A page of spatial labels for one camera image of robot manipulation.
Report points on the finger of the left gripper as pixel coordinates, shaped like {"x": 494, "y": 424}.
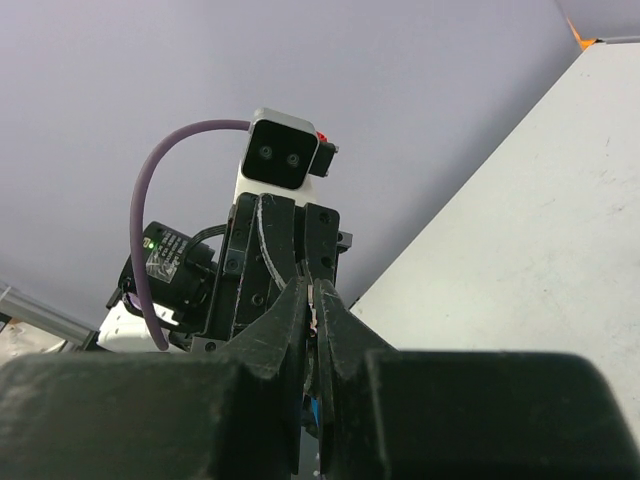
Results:
{"x": 321, "y": 228}
{"x": 276, "y": 226}

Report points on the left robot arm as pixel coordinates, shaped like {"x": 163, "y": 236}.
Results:
{"x": 209, "y": 287}

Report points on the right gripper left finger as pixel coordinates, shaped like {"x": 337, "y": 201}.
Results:
{"x": 230, "y": 414}

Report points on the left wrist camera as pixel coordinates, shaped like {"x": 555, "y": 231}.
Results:
{"x": 283, "y": 153}

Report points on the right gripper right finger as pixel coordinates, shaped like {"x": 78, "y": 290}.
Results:
{"x": 392, "y": 414}

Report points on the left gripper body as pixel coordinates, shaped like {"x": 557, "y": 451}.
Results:
{"x": 243, "y": 289}

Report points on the blue key tag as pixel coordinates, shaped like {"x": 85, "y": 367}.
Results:
{"x": 310, "y": 415}

